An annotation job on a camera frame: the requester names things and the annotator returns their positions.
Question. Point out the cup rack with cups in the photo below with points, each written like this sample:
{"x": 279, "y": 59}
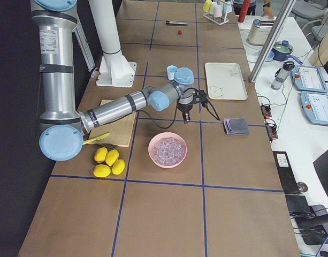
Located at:
{"x": 217, "y": 11}

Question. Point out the pink bowl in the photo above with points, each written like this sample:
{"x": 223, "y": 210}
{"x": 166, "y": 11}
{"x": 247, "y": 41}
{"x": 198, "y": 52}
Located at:
{"x": 161, "y": 136}

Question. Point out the clear ice cubes pile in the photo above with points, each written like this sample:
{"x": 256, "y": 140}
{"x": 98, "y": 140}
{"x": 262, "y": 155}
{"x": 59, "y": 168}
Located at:
{"x": 168, "y": 151}

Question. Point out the wooden cutting board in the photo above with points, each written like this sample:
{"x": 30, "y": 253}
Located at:
{"x": 120, "y": 132}

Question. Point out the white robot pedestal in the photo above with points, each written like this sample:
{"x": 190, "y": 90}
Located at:
{"x": 115, "y": 70}

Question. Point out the yellow plastic knife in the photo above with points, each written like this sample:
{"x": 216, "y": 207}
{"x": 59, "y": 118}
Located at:
{"x": 96, "y": 138}

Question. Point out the blue pot with lid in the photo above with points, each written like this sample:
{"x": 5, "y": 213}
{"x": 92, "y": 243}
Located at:
{"x": 283, "y": 51}

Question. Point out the light blue plastic cup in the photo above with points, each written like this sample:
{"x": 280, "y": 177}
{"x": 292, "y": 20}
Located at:
{"x": 171, "y": 70}

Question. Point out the grey folded cloth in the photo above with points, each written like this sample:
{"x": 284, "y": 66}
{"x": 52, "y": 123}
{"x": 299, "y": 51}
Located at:
{"x": 236, "y": 126}

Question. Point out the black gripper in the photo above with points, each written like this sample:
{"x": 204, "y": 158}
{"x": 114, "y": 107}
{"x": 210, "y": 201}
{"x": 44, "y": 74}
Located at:
{"x": 184, "y": 107}

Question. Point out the teach pendant tablet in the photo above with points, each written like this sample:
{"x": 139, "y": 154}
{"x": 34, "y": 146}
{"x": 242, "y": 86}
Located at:
{"x": 308, "y": 78}
{"x": 315, "y": 107}

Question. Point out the white toaster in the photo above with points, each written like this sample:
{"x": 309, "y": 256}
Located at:
{"x": 259, "y": 31}

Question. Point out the yellow lemon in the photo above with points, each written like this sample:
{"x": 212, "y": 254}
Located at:
{"x": 111, "y": 157}
{"x": 101, "y": 171}
{"x": 100, "y": 154}
{"x": 118, "y": 167}

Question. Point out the cream bear tray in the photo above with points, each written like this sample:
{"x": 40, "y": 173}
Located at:
{"x": 225, "y": 81}

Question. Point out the steel muddler black tip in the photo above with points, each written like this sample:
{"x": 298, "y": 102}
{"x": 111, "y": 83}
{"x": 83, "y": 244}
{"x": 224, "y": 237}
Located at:
{"x": 176, "y": 23}

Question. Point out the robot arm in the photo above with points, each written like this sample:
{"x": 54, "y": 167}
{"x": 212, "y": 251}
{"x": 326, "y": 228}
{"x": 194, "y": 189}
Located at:
{"x": 62, "y": 126}

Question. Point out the aluminium frame post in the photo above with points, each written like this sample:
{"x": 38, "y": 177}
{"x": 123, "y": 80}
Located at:
{"x": 272, "y": 38}

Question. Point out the blue bowl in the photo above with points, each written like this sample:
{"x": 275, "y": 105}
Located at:
{"x": 269, "y": 58}

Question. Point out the clear water bottle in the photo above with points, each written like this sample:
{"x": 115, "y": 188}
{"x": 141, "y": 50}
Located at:
{"x": 282, "y": 74}

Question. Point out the red bottle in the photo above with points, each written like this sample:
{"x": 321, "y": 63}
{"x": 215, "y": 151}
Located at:
{"x": 243, "y": 11}

